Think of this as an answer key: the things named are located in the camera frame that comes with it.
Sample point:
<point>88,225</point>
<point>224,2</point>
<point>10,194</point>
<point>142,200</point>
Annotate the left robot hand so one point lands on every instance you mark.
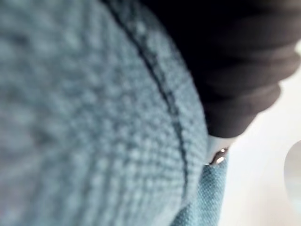
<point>235,58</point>

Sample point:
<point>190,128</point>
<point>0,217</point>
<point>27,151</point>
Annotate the blue square cushion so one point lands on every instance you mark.
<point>94,122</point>

